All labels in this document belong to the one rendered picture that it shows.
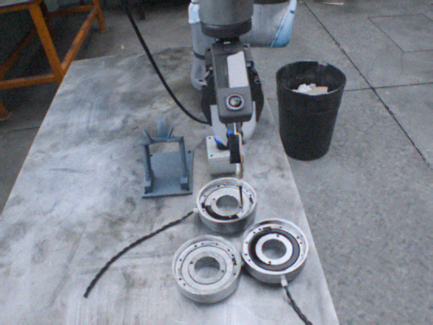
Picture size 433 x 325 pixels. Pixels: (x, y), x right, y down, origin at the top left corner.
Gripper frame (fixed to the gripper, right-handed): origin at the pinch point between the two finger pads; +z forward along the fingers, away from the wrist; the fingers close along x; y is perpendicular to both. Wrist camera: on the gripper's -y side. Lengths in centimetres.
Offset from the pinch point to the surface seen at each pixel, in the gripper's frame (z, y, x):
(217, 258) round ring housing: 10.1, -15.9, 4.4
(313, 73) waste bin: 58, 121, -47
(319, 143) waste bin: 82, 93, -45
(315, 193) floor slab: 93, 70, -39
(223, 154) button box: 8.6, 6.9, 2.3
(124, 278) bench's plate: 13.0, -16.7, 19.8
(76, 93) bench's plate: 13, 45, 44
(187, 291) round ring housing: 9.2, -21.6, 8.9
